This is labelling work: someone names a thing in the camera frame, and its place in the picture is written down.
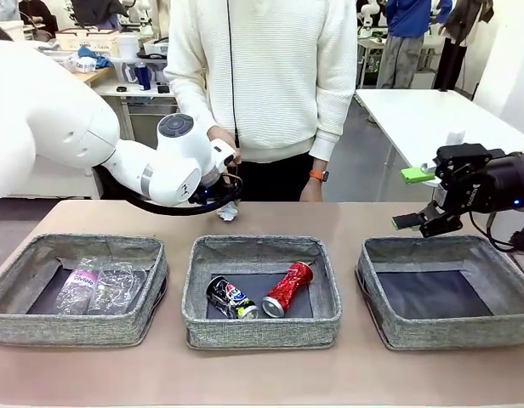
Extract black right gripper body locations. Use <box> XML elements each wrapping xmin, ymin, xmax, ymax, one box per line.
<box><xmin>431</xmin><ymin>143</ymin><xmax>524</xmax><ymax>214</ymax></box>

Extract blue cloth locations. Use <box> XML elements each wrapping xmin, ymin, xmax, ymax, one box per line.
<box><xmin>77</xmin><ymin>45</ymin><xmax>115</xmax><ymax>70</ymax></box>

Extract wooden top table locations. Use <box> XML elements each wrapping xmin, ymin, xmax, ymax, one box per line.
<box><xmin>71</xmin><ymin>65</ymin><xmax>115</xmax><ymax>87</ymax></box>

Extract blue spray bottle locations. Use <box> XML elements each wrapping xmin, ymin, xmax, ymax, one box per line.
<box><xmin>134</xmin><ymin>60</ymin><xmax>153</xmax><ymax>92</ymax></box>

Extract white desktop device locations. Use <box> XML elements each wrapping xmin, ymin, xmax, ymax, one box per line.
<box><xmin>141</xmin><ymin>37</ymin><xmax>170</xmax><ymax>60</ymax></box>

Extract black trousers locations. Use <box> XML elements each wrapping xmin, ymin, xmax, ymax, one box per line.
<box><xmin>233</xmin><ymin>147</ymin><xmax>319</xmax><ymax>203</ymax></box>

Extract cream slatted crate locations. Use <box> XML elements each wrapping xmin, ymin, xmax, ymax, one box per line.
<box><xmin>54</xmin><ymin>26</ymin><xmax>121</xmax><ymax>60</ymax></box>

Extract crushed black Pepsi can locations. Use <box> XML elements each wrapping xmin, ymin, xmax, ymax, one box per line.
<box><xmin>206</xmin><ymin>275</ymin><xmax>260</xmax><ymax>320</ymax></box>

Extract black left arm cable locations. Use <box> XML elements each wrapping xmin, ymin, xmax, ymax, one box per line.
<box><xmin>124</xmin><ymin>172</ymin><xmax>245</xmax><ymax>217</ymax></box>

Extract white paper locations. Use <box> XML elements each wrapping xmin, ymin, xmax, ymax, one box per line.
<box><xmin>216</xmin><ymin>202</ymin><xmax>240</xmax><ymax>224</ymax></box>

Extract thin black cord on sweater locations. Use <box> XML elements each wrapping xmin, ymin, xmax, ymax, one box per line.
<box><xmin>225</xmin><ymin>0</ymin><xmax>240</xmax><ymax>148</ymax></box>

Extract large white table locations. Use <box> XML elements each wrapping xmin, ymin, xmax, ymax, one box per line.
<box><xmin>354</xmin><ymin>88</ymin><xmax>524</xmax><ymax>188</ymax></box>

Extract person in blue jacket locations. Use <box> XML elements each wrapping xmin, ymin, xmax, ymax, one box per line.
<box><xmin>376</xmin><ymin>0</ymin><xmax>454</xmax><ymax>91</ymax></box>

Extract crushed red cola can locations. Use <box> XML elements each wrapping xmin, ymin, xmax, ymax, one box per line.
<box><xmin>261</xmin><ymin>261</ymin><xmax>315</xmax><ymax>320</ymax></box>

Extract white background desk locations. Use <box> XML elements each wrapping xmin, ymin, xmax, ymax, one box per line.
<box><xmin>91</xmin><ymin>79</ymin><xmax>178</xmax><ymax>150</ymax></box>

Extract person's left forearm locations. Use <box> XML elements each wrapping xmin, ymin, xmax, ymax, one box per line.
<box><xmin>308</xmin><ymin>76</ymin><xmax>359</xmax><ymax>173</ymax></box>

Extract white storage box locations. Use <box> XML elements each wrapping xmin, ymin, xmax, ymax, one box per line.
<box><xmin>6</xmin><ymin>20</ymin><xmax>29</xmax><ymax>43</ymax></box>

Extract person in dark coat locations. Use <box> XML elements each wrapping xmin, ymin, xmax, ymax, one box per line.
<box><xmin>433</xmin><ymin>0</ymin><xmax>497</xmax><ymax>92</ymax></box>

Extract translucent box with blue label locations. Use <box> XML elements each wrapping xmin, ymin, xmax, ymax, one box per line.
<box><xmin>116</xmin><ymin>59</ymin><xmax>140</xmax><ymax>84</ymax></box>

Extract white desk with cabinet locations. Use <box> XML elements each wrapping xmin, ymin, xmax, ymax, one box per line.
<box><xmin>2</xmin><ymin>160</ymin><xmax>104</xmax><ymax>201</ymax></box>

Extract clear plastic bin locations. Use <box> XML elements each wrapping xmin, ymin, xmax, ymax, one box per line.
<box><xmin>40</xmin><ymin>48</ymin><xmax>78</xmax><ymax>71</ymax></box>

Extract person's right hand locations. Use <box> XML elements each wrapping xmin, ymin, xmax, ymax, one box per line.
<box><xmin>206</xmin><ymin>125</ymin><xmax>242</xmax><ymax>165</ymax></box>

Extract person's left hand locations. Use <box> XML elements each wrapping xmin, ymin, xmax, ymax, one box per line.
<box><xmin>300</xmin><ymin>179</ymin><xmax>325</xmax><ymax>203</ymax></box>

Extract person in dark jacket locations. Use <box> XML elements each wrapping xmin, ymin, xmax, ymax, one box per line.
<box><xmin>69</xmin><ymin>0</ymin><xmax>129</xmax><ymax>31</ymax></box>

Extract grey fabric basket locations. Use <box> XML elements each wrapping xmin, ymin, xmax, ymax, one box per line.
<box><xmin>355</xmin><ymin>235</ymin><xmax>524</xmax><ymax>351</ymax></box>
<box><xmin>181</xmin><ymin>235</ymin><xmax>344</xmax><ymax>351</ymax></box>
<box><xmin>0</xmin><ymin>232</ymin><xmax>170</xmax><ymax>348</ymax></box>

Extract person's right forearm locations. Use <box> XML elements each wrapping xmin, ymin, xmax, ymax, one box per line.
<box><xmin>163</xmin><ymin>71</ymin><xmax>223</xmax><ymax>138</ymax></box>

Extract white knit sweater torso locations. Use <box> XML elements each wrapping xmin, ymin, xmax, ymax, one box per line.
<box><xmin>163</xmin><ymin>0</ymin><xmax>359</xmax><ymax>163</ymax></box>

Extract white cylindrical container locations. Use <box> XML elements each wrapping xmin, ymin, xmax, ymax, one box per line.
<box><xmin>117</xmin><ymin>33</ymin><xmax>140</xmax><ymax>61</ymax></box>

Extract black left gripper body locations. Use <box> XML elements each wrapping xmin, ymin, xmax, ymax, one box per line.
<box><xmin>196</xmin><ymin>171</ymin><xmax>236</xmax><ymax>205</ymax></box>

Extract plastic bottle with pink label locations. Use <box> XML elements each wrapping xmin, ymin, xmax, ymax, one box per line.
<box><xmin>56</xmin><ymin>264</ymin><xmax>100</xmax><ymax>316</ymax></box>

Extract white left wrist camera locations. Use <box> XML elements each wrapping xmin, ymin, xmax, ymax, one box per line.
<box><xmin>210</xmin><ymin>137</ymin><xmax>240</xmax><ymax>169</ymax></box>

